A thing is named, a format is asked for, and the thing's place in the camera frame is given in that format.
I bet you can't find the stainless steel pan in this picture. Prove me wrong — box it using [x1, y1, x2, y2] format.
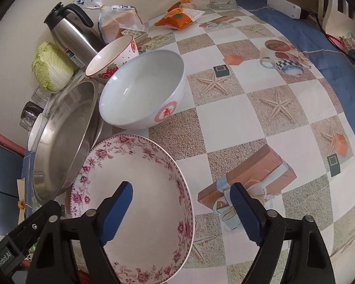
[32, 78, 105, 204]

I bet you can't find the large white bowl red emblem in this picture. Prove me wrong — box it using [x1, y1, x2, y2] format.
[99, 49, 187, 130]

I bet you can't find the white plastic box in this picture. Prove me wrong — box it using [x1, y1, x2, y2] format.
[267, 0, 301, 20]

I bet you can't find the small white dish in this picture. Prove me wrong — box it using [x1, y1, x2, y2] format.
[27, 114, 49, 151]

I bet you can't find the glass jar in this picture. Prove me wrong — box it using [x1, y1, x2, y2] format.
[32, 86, 52, 104]
[19, 101, 43, 131]

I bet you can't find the blue board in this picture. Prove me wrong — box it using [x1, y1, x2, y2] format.
[0, 142, 25, 213]

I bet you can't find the printed checkered tablecloth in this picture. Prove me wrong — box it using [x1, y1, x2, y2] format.
[21, 0, 355, 284]

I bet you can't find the black cable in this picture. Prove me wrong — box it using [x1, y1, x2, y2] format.
[0, 187, 20, 198]

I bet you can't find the white paper card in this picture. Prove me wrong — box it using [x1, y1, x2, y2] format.
[16, 178, 36, 224]

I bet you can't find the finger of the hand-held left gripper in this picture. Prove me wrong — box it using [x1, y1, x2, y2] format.
[9, 200, 62, 245]

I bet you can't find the orange snack packet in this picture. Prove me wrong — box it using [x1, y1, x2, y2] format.
[154, 7, 206, 30]
[168, 0, 206, 12]

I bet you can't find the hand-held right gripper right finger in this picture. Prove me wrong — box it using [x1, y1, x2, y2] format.
[230, 182, 336, 284]

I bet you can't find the stainless steel thermos jug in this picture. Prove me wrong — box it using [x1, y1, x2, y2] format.
[44, 2, 107, 68]

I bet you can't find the strawberry print bowl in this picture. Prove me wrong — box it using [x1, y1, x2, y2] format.
[85, 35, 139, 84]

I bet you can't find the pink floral plate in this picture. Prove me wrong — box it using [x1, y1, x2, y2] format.
[69, 134, 194, 284]

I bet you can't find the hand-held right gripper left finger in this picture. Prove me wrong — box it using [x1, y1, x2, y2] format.
[25, 181, 133, 284]

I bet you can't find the napa cabbage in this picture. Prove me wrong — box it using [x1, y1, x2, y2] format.
[31, 41, 75, 92]

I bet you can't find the pink tube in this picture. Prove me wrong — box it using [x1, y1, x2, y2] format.
[0, 132, 27, 156]

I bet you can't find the bagged sliced bread loaf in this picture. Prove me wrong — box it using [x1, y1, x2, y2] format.
[74, 0, 145, 44]

